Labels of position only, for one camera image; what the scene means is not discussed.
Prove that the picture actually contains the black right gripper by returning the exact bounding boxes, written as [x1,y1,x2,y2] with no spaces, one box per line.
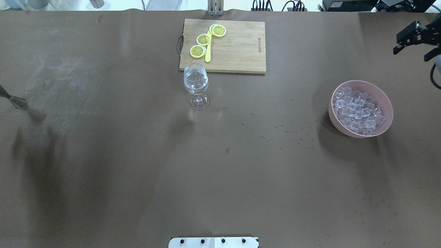
[393,21,441,62]

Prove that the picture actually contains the steel jigger cup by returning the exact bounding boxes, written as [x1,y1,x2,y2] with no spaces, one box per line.
[0,85,27,109]

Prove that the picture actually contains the clear ice cubes pile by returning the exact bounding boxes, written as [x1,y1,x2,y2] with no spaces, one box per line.
[332,86,388,136]

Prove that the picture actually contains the clear wine glass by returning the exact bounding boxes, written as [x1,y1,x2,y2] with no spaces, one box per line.
[183,63,209,111]

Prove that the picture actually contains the pink bowl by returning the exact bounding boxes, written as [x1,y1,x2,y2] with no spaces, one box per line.
[329,80,393,138]

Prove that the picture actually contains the wooden cutting board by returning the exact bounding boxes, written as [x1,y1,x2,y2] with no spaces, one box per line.
[179,19,266,75]

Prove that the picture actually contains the yellow lemon slice far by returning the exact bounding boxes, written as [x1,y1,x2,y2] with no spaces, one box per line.
[208,24,227,37]

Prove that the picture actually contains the yellow lemon slice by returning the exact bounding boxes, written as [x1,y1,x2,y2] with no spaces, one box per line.
[208,24,227,37]
[189,44,207,59]
[196,33,212,47]

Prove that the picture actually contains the yellow plastic knife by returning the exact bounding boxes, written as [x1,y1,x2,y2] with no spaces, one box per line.
[204,31,212,63]

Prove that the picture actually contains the yellow lemon slice middle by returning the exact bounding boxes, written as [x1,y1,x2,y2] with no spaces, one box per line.
[196,33,212,47]

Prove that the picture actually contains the yellow lemon slice near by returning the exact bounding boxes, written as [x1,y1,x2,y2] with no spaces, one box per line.
[189,44,207,59]

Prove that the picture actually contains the aluminium frame post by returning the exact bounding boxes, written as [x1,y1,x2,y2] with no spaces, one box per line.
[207,0,225,16]

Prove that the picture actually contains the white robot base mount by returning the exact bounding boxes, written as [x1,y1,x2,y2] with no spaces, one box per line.
[168,237,260,248]

